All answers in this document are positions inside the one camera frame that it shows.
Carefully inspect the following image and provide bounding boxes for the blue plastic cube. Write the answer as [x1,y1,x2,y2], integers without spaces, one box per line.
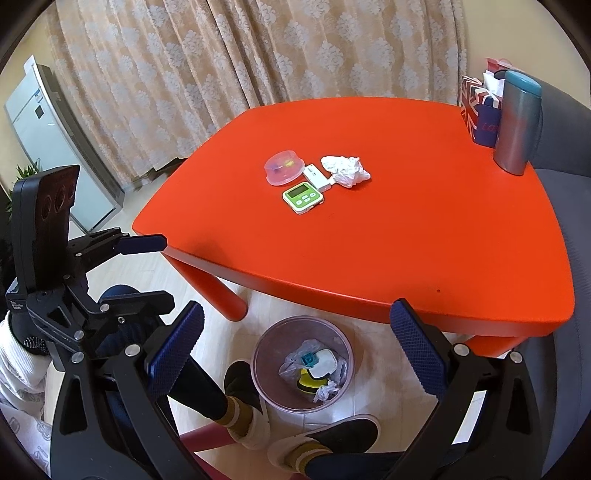
[301,352,318,369]

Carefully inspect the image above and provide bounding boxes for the clear plastic lidded container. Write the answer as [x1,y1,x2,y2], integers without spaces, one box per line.
[264,150,305,186]

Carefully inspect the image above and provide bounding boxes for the white tissue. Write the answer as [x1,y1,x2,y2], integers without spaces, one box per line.
[321,156,372,189]
[312,381,339,403]

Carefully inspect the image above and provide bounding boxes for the white sleeved left forearm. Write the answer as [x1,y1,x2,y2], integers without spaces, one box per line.
[0,313,52,476]

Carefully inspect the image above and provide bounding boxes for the clear plastic trash bag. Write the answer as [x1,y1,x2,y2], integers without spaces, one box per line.
[277,339,349,403]

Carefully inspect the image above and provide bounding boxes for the pink mesh trash bin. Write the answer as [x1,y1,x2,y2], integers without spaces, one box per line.
[250,316,355,414]

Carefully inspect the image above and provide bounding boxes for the yellow black trash item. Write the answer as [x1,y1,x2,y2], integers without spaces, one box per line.
[297,369,329,394]

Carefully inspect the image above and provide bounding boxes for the white round trash item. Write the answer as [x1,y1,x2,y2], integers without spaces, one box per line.
[308,349,339,379]

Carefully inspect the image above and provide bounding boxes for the black gloved left hand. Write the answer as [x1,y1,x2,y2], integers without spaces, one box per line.
[9,313,49,357]

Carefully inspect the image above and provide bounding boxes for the green potted plant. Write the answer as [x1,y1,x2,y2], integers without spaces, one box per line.
[6,161,40,218]

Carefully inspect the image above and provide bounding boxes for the red stool leg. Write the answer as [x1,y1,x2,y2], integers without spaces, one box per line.
[180,423,235,453]

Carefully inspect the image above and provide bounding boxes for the left slippered foot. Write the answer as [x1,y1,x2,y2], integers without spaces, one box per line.
[222,360,270,450]

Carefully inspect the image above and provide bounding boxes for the slippered foot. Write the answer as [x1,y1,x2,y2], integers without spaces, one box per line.
[267,414,381,475]
[222,360,270,450]

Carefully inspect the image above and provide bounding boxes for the white standing air conditioner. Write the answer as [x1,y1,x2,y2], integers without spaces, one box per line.
[4,57,124,232]

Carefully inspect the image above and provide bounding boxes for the right slippered foot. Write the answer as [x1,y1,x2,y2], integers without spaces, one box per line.
[267,414,381,475]

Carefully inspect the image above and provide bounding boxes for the green digital timer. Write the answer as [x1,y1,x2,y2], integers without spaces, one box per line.
[281,181,325,215]

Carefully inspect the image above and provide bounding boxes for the beige patterned curtain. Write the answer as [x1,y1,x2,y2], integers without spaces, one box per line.
[47,0,467,184]

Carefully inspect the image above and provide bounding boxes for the white rectangular device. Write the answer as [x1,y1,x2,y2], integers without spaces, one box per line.
[303,164,334,193]

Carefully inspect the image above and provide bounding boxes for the red low table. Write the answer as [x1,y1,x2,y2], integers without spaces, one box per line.
[132,97,575,355]

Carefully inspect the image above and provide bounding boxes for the grey sofa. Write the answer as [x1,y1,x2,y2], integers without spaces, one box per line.
[493,68,591,476]

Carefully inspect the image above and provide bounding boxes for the grey teal-lidded thermos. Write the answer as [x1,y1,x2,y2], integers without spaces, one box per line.
[494,70,542,176]

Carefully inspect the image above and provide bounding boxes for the union jack tissue box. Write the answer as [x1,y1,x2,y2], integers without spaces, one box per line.
[460,76,502,148]

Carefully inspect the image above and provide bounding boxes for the pink bag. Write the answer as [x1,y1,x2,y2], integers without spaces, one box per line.
[487,57,513,73]

